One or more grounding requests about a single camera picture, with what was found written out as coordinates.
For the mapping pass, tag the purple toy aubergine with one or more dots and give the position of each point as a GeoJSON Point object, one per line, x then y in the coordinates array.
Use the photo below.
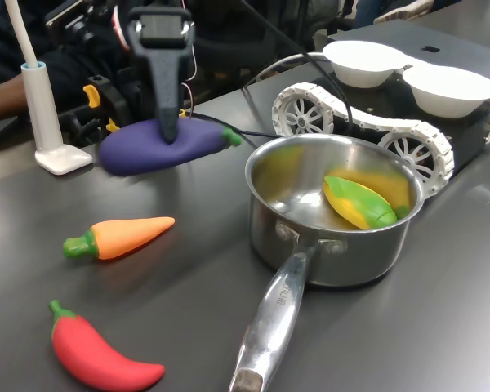
{"type": "Point", "coordinates": [139, 151]}

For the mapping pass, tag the black and yellow clip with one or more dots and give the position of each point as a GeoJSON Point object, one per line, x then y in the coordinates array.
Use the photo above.
{"type": "Point", "coordinates": [90, 96]}

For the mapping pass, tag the black office chair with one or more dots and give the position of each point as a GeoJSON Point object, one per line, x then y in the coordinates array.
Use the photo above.
{"type": "Point", "coordinates": [237, 45]}

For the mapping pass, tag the person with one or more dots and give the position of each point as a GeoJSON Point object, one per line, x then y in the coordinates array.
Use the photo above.
{"type": "Point", "coordinates": [65, 65]}
{"type": "Point", "coordinates": [404, 10]}

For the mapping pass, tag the orange toy carrot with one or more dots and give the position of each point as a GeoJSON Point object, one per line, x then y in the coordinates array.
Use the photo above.
{"type": "Point", "coordinates": [122, 237]}

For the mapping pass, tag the white bowl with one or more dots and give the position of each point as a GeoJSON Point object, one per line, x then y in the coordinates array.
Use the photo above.
{"type": "Point", "coordinates": [449, 92]}
{"type": "Point", "coordinates": [363, 61]}

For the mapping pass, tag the yellow green toy corn cob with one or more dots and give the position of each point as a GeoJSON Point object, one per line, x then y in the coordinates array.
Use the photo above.
{"type": "Point", "coordinates": [351, 200]}

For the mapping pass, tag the white-tracked small vehicle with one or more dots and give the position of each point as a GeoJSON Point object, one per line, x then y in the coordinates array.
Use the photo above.
{"type": "Point", "coordinates": [412, 134]}

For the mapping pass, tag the red toy chilli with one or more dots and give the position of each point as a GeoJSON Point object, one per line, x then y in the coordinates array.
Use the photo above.
{"type": "Point", "coordinates": [90, 351]}

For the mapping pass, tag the grey laptop with logo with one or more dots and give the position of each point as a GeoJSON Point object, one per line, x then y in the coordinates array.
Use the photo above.
{"type": "Point", "coordinates": [453, 41]}

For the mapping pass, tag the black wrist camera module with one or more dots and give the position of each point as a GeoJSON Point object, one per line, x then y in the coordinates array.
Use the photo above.
{"type": "Point", "coordinates": [71, 20]}

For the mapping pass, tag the white post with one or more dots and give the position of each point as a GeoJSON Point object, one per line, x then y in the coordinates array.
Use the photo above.
{"type": "Point", "coordinates": [41, 102]}

